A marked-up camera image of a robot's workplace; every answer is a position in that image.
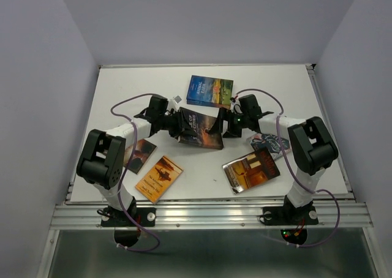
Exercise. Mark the aluminium mounting rail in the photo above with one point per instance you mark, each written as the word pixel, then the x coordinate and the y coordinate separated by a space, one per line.
pixel 198 215

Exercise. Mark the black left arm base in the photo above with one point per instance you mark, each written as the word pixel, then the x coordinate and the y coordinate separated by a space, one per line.
pixel 128 226

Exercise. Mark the orange Huckleberry Finn book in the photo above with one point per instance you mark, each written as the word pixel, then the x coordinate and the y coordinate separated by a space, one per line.
pixel 159 179

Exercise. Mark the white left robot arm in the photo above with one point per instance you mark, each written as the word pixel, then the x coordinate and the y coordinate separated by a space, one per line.
pixel 101 161

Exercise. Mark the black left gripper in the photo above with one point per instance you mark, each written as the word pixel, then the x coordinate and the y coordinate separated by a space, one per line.
pixel 179 127

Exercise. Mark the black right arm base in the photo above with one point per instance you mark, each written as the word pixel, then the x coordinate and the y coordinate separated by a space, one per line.
pixel 293 219

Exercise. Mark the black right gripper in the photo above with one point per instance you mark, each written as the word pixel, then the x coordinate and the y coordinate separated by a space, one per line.
pixel 223 114

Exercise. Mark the Little Women book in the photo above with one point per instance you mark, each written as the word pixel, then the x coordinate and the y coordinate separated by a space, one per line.
pixel 271 143

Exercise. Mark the brown glossy paperback book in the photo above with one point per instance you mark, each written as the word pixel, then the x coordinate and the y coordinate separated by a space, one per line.
pixel 251 170

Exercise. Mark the Animal Farm book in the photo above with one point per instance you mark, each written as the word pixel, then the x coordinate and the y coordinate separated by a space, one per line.
pixel 215 90

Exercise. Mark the Jane Eyre blue book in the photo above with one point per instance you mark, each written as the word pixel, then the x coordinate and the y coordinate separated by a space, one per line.
pixel 200 103

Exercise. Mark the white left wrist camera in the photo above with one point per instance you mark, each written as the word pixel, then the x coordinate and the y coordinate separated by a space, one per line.
pixel 173 103

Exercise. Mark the Three Days to See book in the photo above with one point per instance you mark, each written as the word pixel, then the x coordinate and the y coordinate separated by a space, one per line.
pixel 143 151

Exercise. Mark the A Tale of Two Cities book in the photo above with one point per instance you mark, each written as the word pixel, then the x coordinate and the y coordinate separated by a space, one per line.
pixel 200 123

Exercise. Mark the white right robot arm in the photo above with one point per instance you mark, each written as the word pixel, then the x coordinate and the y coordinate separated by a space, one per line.
pixel 312 145

